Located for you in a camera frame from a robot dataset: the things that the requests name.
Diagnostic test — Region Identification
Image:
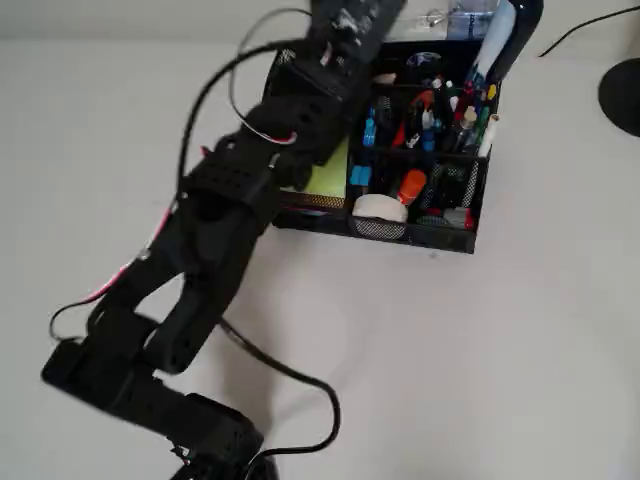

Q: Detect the slim blue clip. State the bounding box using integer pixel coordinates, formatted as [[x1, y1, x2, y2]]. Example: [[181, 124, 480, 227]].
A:
[[363, 104, 380, 148]]

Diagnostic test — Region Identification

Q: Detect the black wrist camera board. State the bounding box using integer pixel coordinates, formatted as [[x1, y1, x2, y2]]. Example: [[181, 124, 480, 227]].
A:
[[305, 0, 409, 65]]

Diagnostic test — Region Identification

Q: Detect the black camera cable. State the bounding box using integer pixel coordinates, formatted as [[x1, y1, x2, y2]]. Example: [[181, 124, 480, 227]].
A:
[[177, 42, 284, 189]]

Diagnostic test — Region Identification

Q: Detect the thin servo wire loop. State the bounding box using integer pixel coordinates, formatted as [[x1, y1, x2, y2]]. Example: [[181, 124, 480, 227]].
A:
[[228, 6, 321, 147]]

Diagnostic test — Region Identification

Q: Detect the black round lamp base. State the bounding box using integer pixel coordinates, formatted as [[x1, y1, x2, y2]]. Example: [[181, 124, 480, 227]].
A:
[[596, 57, 640, 137]]

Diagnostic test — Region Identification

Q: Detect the white tape roll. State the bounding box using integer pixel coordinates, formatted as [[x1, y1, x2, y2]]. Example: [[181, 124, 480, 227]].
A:
[[351, 193, 410, 224]]

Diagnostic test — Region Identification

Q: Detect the green sticky note pad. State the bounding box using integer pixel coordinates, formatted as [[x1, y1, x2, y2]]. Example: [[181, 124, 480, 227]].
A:
[[299, 137, 350, 197]]

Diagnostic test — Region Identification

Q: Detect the white marker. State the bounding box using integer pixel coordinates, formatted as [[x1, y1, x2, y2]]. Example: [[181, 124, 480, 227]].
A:
[[476, 113, 502, 159]]

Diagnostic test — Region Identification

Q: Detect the dark glossy oval object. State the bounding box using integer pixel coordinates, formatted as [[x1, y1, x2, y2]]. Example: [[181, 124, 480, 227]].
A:
[[404, 49, 445, 69]]

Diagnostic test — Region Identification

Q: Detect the orange cap marker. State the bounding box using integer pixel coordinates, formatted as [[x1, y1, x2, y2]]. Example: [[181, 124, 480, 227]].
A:
[[397, 168, 429, 206]]

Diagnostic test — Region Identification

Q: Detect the grey red small item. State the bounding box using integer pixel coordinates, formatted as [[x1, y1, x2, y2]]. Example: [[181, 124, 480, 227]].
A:
[[442, 206, 475, 231]]

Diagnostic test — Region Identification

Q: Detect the black mesh desk organizer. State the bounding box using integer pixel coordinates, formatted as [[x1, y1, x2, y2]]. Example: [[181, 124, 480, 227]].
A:
[[262, 38, 503, 256]]

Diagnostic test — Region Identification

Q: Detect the thick black power cable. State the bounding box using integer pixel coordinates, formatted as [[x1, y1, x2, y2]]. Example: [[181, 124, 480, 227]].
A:
[[218, 319, 342, 457]]

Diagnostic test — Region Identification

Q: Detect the red arm wire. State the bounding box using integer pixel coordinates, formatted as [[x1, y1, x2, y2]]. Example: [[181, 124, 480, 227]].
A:
[[82, 199, 177, 306]]

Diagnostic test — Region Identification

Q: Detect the thin black cable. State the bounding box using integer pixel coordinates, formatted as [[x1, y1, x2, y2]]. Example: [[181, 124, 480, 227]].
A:
[[538, 4, 640, 58]]

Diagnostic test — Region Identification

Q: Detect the dark blue curved tool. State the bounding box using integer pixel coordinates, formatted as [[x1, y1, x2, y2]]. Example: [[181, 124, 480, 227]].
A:
[[469, 0, 545, 86]]

